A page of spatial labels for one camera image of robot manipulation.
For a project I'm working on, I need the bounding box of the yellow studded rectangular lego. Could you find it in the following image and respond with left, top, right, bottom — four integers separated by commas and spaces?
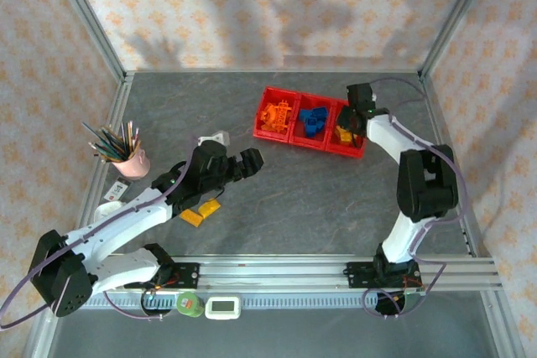
336, 125, 354, 148

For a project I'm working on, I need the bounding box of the orange long lego rail piece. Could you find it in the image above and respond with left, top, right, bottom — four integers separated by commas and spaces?
276, 100, 294, 131

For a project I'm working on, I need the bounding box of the red plastic bin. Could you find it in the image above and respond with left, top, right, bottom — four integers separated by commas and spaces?
326, 99, 368, 160
289, 92, 336, 153

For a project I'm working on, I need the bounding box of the orange brick group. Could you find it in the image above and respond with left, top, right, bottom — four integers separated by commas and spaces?
252, 86, 301, 144

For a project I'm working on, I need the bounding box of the yellow lego brick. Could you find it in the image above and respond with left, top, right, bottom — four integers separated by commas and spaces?
197, 199, 222, 219

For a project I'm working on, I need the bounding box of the flat amber lego brick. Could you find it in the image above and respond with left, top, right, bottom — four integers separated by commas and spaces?
180, 209, 204, 229

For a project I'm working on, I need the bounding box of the pink pencil cup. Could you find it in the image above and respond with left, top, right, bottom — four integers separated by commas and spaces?
112, 148, 151, 180

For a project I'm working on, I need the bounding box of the white card with red logo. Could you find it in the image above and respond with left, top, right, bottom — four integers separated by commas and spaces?
104, 179, 132, 202

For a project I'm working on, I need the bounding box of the pink cup of pencils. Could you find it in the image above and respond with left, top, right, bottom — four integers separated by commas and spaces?
81, 122, 113, 153

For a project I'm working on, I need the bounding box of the green round can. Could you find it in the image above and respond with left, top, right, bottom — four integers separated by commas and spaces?
175, 291, 206, 319

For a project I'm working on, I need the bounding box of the white digital timer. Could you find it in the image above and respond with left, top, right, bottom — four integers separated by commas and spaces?
204, 295, 242, 321

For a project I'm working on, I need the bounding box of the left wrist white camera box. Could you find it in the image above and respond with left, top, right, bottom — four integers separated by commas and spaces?
196, 131, 232, 149

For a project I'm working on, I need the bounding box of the horizontal aluminium frame bar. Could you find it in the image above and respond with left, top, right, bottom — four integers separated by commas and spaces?
123, 67, 423, 77

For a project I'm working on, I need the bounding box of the wide aluminium base rail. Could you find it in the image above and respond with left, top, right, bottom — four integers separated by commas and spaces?
44, 255, 503, 292

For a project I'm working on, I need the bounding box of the aluminium frame post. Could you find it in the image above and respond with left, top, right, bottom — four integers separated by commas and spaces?
44, 0, 128, 82
418, 0, 501, 79

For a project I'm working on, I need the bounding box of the grey slotted cable duct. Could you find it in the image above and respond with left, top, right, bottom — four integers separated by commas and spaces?
87, 293, 483, 311

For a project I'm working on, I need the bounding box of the black round cable port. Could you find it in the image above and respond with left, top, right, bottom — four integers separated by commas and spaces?
141, 289, 174, 318
374, 289, 409, 318

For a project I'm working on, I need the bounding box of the aluminium frame leg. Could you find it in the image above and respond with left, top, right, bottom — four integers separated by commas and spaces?
23, 315, 58, 358
480, 290, 528, 358

